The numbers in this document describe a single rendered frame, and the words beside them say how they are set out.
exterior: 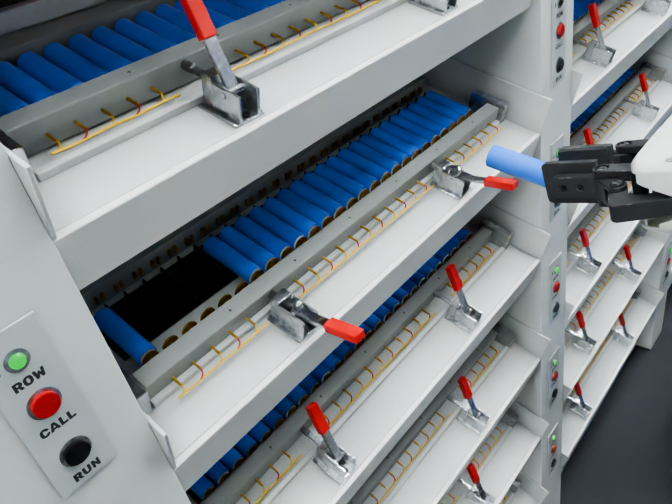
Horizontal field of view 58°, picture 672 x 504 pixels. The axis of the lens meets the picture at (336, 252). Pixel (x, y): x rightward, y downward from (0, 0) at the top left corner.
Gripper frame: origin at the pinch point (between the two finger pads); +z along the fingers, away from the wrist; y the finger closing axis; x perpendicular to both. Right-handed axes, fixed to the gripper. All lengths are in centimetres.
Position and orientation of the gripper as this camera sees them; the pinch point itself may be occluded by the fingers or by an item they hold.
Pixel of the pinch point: (580, 173)
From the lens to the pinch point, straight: 48.0
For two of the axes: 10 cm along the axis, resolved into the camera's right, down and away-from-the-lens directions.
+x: 3.4, 8.6, 3.9
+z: -6.8, -0.7, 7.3
